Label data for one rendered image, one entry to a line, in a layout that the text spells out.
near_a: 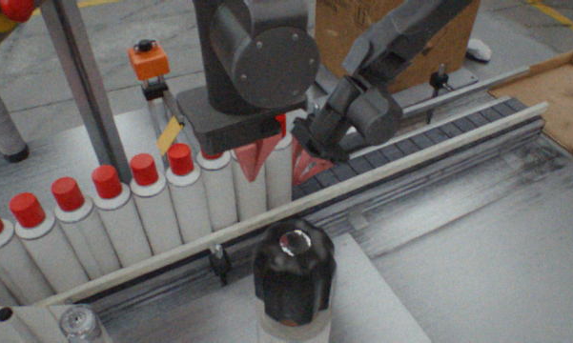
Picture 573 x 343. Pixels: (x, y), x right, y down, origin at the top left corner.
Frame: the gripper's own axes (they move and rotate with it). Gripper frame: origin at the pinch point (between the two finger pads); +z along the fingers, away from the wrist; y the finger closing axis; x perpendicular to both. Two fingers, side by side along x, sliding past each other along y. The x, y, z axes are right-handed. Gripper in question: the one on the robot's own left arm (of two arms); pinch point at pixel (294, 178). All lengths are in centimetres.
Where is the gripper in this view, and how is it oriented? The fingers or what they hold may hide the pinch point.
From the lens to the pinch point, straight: 84.1
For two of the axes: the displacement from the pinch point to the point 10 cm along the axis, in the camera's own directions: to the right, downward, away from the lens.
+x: 7.2, 1.4, 6.8
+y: 4.7, 6.3, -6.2
